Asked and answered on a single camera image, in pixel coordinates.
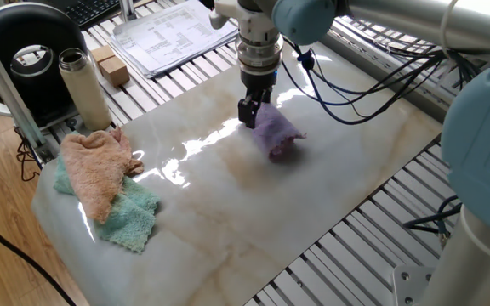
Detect purple fluffy cloth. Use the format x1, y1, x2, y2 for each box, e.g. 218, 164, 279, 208
251, 103, 307, 164

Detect thick black floor cable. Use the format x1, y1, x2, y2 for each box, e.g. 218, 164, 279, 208
0, 207, 78, 306

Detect tangled thin black cable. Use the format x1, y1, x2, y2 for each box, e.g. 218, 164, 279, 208
14, 127, 43, 183

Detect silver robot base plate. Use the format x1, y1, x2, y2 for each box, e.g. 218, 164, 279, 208
391, 265, 438, 306

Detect small wooden block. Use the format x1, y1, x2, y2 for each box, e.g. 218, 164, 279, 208
90, 44, 117, 65

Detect marble pattern board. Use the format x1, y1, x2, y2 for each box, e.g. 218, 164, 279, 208
31, 40, 444, 306

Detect green fluffy cloth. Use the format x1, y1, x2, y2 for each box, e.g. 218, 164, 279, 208
53, 155, 162, 255

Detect aluminium frame post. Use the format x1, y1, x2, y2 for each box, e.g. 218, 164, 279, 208
0, 16, 55, 165

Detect slim metal post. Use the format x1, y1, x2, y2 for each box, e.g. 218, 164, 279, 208
118, 0, 138, 23

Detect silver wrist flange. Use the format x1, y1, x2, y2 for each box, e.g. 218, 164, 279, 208
235, 33, 285, 78

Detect beige thermos bottle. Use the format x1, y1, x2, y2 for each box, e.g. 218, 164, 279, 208
58, 47, 113, 132

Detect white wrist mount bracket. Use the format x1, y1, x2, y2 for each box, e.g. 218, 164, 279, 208
208, 0, 281, 44

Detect peach fluffy cloth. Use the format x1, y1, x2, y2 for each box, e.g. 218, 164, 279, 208
60, 126, 145, 224

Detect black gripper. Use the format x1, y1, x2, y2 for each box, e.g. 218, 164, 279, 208
236, 69, 279, 130

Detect large wooden block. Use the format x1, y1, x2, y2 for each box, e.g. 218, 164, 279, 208
98, 55, 131, 88

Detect black keyboard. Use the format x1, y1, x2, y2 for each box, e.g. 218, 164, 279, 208
63, 0, 122, 31

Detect black base cables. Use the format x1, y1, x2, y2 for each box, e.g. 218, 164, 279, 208
402, 194, 464, 240

